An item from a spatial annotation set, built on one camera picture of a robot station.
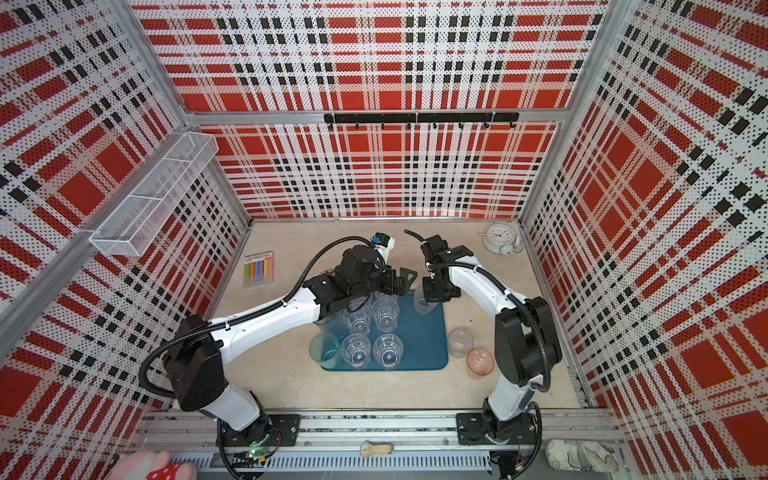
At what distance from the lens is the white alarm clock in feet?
3.60

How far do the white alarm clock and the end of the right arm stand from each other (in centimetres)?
39

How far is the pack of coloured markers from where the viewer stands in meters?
1.04

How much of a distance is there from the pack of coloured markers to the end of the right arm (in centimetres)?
60

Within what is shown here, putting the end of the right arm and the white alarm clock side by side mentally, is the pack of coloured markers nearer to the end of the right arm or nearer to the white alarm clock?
the end of the right arm
